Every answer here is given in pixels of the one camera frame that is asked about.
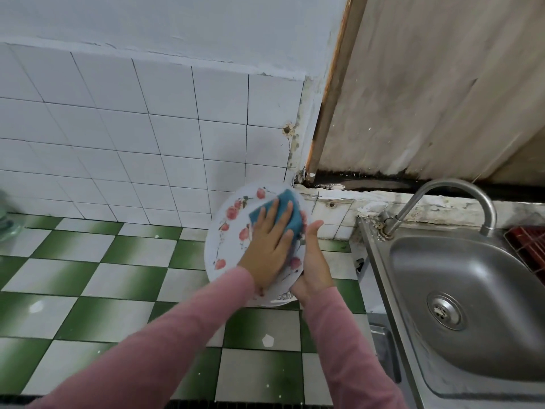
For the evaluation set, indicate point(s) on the person's right hand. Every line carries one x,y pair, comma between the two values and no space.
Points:
313,268

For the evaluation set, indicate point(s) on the person's left hand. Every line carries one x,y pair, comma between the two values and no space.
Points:
268,251

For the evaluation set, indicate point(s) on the blue cleaning cloth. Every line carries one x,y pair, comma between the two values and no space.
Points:
289,213

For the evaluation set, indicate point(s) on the stack of floral plates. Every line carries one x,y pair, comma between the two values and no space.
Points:
223,242

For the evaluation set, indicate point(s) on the floral plate stack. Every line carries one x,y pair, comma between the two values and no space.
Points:
277,300

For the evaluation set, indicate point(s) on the person's right forearm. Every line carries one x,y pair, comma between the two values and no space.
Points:
353,353

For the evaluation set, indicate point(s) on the person's left forearm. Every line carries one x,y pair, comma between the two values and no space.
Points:
145,345

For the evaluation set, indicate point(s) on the green checkered tile countertop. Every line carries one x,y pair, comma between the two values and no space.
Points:
102,281

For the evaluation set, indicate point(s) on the chrome faucet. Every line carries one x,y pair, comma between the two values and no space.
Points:
451,183

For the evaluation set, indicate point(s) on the stainless steel sink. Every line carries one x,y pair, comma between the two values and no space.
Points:
485,277

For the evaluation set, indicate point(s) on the weathered wooden board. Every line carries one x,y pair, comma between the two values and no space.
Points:
426,81

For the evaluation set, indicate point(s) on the clear bottle with green liquid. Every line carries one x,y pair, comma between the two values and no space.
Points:
7,221

